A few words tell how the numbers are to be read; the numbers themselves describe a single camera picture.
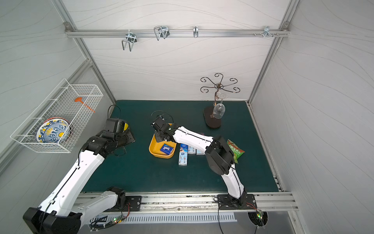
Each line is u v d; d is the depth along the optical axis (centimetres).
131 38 78
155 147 93
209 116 109
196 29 72
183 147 92
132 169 83
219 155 51
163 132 65
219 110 86
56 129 63
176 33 77
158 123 67
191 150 91
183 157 88
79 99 78
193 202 75
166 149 91
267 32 77
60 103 70
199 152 91
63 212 39
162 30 76
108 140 51
